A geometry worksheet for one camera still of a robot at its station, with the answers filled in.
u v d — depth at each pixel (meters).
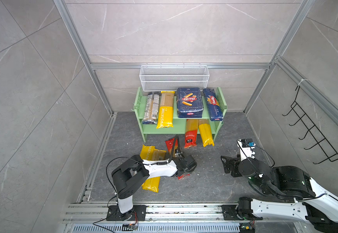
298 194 0.36
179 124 0.95
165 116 0.79
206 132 0.88
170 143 0.98
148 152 0.94
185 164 0.68
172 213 0.75
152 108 0.82
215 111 0.78
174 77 1.01
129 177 0.46
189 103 0.80
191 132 0.87
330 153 0.60
